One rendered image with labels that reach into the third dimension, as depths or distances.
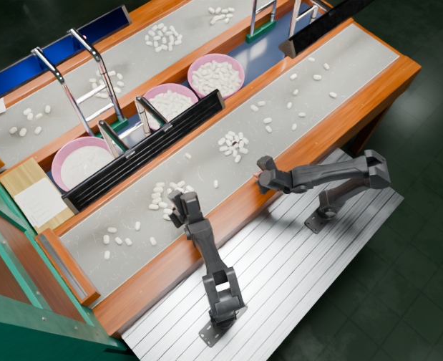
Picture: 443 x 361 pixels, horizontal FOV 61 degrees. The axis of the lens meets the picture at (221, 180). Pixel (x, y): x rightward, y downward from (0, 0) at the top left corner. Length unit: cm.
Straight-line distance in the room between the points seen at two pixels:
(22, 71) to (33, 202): 49
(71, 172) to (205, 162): 56
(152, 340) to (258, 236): 55
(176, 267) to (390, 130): 191
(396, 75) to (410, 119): 96
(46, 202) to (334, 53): 149
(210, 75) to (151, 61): 30
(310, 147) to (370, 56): 66
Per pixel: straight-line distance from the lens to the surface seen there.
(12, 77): 157
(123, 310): 141
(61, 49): 159
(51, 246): 144
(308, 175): 128
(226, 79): 185
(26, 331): 79
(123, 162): 122
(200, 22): 213
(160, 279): 141
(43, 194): 163
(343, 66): 202
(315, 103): 183
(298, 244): 156
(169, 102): 178
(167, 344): 148
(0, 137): 190
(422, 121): 299
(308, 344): 219
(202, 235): 116
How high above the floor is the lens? 213
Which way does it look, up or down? 64 degrees down
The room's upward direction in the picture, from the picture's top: 2 degrees clockwise
